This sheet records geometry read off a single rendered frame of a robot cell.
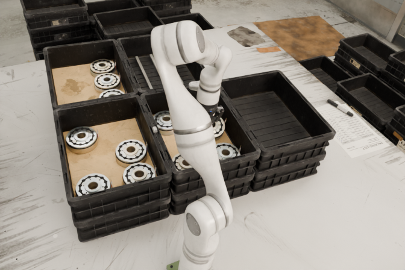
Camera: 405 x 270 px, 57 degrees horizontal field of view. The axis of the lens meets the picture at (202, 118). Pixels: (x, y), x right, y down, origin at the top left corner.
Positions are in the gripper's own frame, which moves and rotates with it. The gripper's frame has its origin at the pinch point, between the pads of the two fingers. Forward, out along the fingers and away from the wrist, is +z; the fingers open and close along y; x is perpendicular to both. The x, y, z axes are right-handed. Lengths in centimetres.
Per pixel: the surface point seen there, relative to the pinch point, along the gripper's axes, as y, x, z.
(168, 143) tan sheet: -12.7, -0.1, 4.5
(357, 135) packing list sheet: 72, -8, 15
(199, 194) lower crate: -8.9, -22.2, 6.9
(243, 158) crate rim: 4.8, -21.7, -6.1
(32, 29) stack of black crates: -57, 154, 43
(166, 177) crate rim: -20.5, -21.9, -5.8
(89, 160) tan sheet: -40.1, -0.4, 5.2
